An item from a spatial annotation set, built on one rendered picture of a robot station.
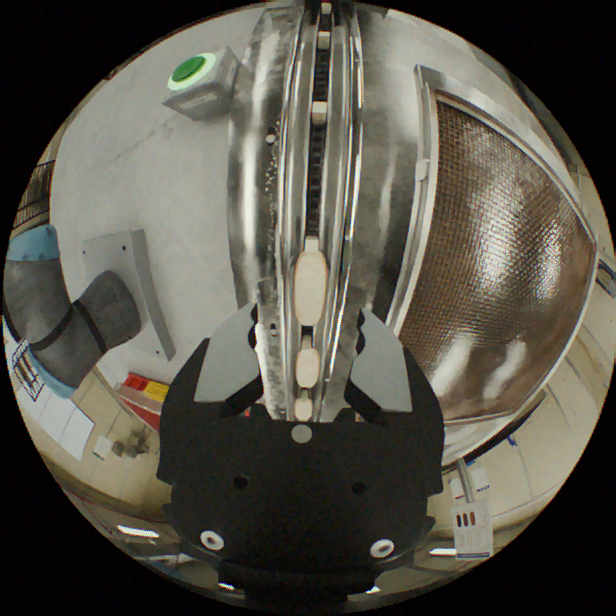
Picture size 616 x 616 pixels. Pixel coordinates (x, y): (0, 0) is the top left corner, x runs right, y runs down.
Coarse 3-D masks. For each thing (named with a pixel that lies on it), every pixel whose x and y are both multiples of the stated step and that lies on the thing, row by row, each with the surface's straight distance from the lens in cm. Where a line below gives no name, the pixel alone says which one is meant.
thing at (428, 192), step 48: (432, 96) 23; (432, 144) 19; (528, 144) 30; (432, 192) 19; (432, 240) 19; (432, 288) 21; (480, 288) 24; (576, 288) 51; (432, 336) 24; (480, 336) 29; (528, 384) 58
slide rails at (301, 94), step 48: (336, 48) 30; (336, 96) 24; (288, 144) 21; (336, 144) 21; (288, 192) 20; (336, 192) 20; (288, 240) 20; (336, 240) 20; (288, 288) 21; (288, 336) 25; (288, 384) 34
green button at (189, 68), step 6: (186, 60) 27; (192, 60) 26; (198, 60) 26; (204, 60) 25; (180, 66) 27; (186, 66) 26; (192, 66) 25; (198, 66) 25; (174, 72) 27; (180, 72) 26; (186, 72) 25; (192, 72) 25; (174, 78) 26; (180, 78) 25; (186, 78) 25
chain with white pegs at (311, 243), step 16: (320, 32) 30; (320, 48) 32; (320, 64) 29; (320, 96) 25; (320, 112) 20; (320, 144) 22; (320, 160) 21; (320, 176) 21; (320, 192) 20; (304, 336) 26; (304, 352) 24; (304, 400) 36
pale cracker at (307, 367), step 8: (312, 352) 26; (296, 360) 28; (304, 360) 27; (312, 360) 27; (296, 368) 29; (304, 368) 28; (312, 368) 28; (296, 376) 31; (304, 376) 30; (312, 376) 30; (304, 384) 32; (312, 384) 32
